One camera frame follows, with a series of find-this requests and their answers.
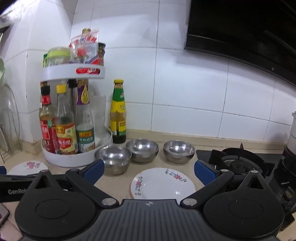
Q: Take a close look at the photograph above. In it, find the floral white plate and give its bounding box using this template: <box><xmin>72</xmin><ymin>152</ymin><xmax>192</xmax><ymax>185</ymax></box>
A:
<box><xmin>7</xmin><ymin>161</ymin><xmax>48</xmax><ymax>176</ymax></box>
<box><xmin>130</xmin><ymin>168</ymin><xmax>196</xmax><ymax>202</ymax></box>

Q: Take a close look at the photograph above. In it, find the steel bowl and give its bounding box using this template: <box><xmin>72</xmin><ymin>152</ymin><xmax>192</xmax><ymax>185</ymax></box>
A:
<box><xmin>94</xmin><ymin>145</ymin><xmax>132</xmax><ymax>176</ymax></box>
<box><xmin>125</xmin><ymin>138</ymin><xmax>159</xmax><ymax>164</ymax></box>
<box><xmin>163</xmin><ymin>141</ymin><xmax>195</xmax><ymax>164</ymax></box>

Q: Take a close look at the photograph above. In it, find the black gas stove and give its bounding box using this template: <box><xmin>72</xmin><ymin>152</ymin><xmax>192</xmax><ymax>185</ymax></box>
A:
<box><xmin>196</xmin><ymin>145</ymin><xmax>295</xmax><ymax>231</ymax></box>

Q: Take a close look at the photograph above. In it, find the yellow cap vinegar bottle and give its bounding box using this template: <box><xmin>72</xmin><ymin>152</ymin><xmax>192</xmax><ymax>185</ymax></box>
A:
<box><xmin>55</xmin><ymin>84</ymin><xmax>78</xmax><ymax>155</ymax></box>

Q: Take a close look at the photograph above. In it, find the purple label soy bottle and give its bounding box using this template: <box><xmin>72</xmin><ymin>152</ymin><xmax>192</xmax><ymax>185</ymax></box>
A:
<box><xmin>75</xmin><ymin>79</ymin><xmax>95</xmax><ymax>153</ymax></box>

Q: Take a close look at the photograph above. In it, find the glass pot lid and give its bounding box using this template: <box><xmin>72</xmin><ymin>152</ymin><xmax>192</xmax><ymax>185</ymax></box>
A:
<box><xmin>0</xmin><ymin>83</ymin><xmax>21</xmax><ymax>151</ymax></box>

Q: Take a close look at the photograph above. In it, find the red label soy sauce bottle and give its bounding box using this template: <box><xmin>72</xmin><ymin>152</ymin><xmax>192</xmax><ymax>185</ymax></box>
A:
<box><xmin>39</xmin><ymin>81</ymin><xmax>61</xmax><ymax>154</ymax></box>

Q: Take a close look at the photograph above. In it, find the green yellow oyster sauce bottle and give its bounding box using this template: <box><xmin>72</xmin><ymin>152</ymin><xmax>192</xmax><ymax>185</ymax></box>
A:
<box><xmin>110</xmin><ymin>79</ymin><xmax>126</xmax><ymax>144</ymax></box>

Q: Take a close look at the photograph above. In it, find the white pot on stove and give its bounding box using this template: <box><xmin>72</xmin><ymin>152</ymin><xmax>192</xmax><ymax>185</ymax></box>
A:
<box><xmin>286</xmin><ymin>112</ymin><xmax>296</xmax><ymax>155</ymax></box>

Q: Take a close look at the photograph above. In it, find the white two-tier spice rack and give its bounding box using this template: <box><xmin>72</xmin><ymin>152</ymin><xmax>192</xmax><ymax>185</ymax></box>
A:
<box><xmin>41</xmin><ymin>63</ymin><xmax>112</xmax><ymax>168</ymax></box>

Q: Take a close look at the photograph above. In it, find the green lid plastic jar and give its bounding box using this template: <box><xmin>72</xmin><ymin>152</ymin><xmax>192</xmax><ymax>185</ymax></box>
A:
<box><xmin>43</xmin><ymin>47</ymin><xmax>71</xmax><ymax>67</ymax></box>

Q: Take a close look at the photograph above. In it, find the red white seasoning packet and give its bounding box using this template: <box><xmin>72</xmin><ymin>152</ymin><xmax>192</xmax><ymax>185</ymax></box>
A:
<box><xmin>69</xmin><ymin>29</ymin><xmax>99</xmax><ymax>65</ymax></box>

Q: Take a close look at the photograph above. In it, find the dark lid spice jar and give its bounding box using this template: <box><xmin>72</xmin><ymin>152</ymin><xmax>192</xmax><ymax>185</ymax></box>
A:
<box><xmin>98</xmin><ymin>42</ymin><xmax>106</xmax><ymax>66</ymax></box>

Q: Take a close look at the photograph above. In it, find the black range hood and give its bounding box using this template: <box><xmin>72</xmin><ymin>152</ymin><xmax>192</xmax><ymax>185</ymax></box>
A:
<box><xmin>185</xmin><ymin>0</ymin><xmax>295</xmax><ymax>85</ymax></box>

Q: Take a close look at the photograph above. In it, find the wire dish rack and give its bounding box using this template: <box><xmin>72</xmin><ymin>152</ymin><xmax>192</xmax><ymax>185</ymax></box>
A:
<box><xmin>1</xmin><ymin>123</ymin><xmax>22</xmax><ymax>164</ymax></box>

